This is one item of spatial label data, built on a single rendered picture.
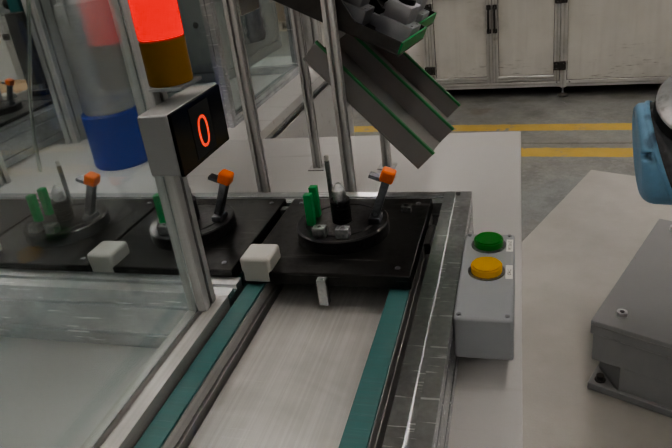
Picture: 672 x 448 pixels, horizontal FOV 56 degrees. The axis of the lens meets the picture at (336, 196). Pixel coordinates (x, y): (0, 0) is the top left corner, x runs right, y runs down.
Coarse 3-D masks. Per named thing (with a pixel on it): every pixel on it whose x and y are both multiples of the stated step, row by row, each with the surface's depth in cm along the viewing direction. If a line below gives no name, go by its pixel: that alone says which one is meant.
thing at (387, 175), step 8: (384, 168) 89; (368, 176) 90; (376, 176) 89; (384, 176) 89; (392, 176) 88; (384, 184) 89; (384, 192) 90; (376, 200) 91; (376, 208) 91; (376, 216) 92
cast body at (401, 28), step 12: (396, 0) 105; (408, 0) 104; (384, 12) 106; (396, 12) 105; (408, 12) 104; (372, 24) 110; (384, 24) 107; (396, 24) 106; (408, 24) 106; (420, 24) 108; (396, 36) 107; (408, 36) 106
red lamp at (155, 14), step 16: (128, 0) 66; (144, 0) 64; (160, 0) 65; (176, 0) 67; (144, 16) 65; (160, 16) 65; (176, 16) 67; (144, 32) 66; (160, 32) 66; (176, 32) 67
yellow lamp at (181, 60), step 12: (180, 36) 68; (144, 48) 67; (156, 48) 66; (168, 48) 67; (180, 48) 68; (144, 60) 68; (156, 60) 67; (168, 60) 67; (180, 60) 68; (156, 72) 68; (168, 72) 68; (180, 72) 68; (192, 72) 70; (156, 84) 68; (168, 84) 68; (180, 84) 69
